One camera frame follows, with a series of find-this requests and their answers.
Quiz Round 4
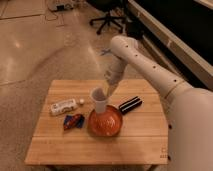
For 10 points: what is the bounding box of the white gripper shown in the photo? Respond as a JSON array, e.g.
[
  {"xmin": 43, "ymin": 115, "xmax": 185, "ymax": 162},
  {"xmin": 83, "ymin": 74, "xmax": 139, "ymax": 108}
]
[{"xmin": 104, "ymin": 57, "xmax": 127, "ymax": 97}]

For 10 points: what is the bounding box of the white ceramic cup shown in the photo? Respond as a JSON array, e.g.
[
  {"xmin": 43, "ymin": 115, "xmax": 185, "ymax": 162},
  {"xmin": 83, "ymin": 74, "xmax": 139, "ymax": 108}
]
[{"xmin": 90, "ymin": 87, "xmax": 108, "ymax": 114}]

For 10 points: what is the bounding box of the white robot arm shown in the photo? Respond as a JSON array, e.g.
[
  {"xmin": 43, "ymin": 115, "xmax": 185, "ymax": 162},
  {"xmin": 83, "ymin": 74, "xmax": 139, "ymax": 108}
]
[{"xmin": 105, "ymin": 35, "xmax": 213, "ymax": 171}]

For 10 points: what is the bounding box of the orange ceramic bowl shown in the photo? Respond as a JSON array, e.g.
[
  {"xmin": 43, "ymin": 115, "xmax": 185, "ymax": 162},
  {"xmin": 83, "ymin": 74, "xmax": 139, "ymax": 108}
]
[{"xmin": 88, "ymin": 105, "xmax": 123, "ymax": 137}]

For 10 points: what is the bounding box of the black striped case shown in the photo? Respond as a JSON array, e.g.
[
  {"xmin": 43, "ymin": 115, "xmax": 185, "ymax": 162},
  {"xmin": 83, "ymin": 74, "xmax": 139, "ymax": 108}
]
[{"xmin": 119, "ymin": 96, "xmax": 143, "ymax": 115}]

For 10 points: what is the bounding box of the blue red snack packet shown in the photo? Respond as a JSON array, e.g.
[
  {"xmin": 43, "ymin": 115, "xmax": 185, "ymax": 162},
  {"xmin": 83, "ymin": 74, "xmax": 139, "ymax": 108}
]
[{"xmin": 63, "ymin": 114, "xmax": 85, "ymax": 130}]

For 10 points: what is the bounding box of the white plastic bottle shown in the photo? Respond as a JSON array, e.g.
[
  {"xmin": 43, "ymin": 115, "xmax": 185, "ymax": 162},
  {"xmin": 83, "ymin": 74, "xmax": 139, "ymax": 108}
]
[{"xmin": 50, "ymin": 98, "xmax": 85, "ymax": 116}]

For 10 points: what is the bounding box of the wooden table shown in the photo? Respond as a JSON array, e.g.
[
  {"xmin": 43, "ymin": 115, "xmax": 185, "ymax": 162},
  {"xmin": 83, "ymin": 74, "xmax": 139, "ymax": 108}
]
[{"xmin": 25, "ymin": 79, "xmax": 168, "ymax": 166}]

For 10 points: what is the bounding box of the black office chair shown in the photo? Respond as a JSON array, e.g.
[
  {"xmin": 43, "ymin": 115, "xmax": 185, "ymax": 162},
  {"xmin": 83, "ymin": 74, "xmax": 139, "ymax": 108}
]
[{"xmin": 86, "ymin": 0, "xmax": 125, "ymax": 35}]

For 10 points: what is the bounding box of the long dark workbench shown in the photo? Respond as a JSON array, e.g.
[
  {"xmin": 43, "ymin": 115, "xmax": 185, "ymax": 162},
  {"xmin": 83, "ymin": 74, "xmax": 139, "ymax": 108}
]
[{"xmin": 127, "ymin": 0, "xmax": 213, "ymax": 91}]

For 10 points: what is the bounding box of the power strip with cables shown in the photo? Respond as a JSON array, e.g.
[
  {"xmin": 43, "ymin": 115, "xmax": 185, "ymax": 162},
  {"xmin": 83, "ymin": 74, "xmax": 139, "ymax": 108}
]
[{"xmin": 45, "ymin": 0, "xmax": 84, "ymax": 12}]

